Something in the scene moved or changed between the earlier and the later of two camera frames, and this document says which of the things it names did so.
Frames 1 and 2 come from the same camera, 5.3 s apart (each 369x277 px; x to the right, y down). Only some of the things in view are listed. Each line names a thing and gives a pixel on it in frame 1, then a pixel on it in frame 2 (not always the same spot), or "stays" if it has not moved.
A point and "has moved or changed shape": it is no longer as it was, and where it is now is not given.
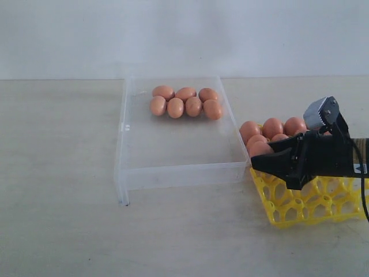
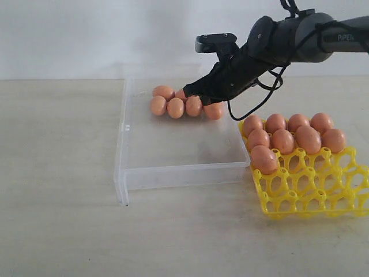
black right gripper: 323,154 to 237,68
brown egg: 175,107 stays
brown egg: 193,106 stays
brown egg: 248,128 has moved or changed shape
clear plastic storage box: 157,152 stays
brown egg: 165,91 stays
